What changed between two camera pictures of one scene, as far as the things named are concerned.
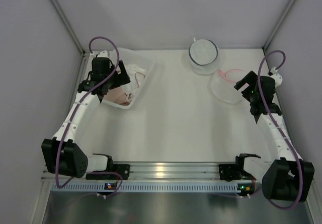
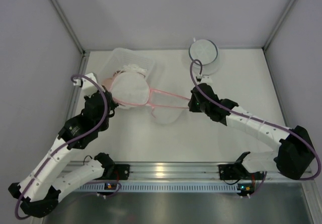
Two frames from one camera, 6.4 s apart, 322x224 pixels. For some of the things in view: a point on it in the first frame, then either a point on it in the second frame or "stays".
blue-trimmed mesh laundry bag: x=204 y=55 stays
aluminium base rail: x=160 y=171 stays
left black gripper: x=120 y=75 to x=108 y=98
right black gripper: x=250 y=83 to x=192 y=100
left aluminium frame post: x=83 y=53 stays
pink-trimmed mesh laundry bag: x=221 y=84 to x=131 y=89
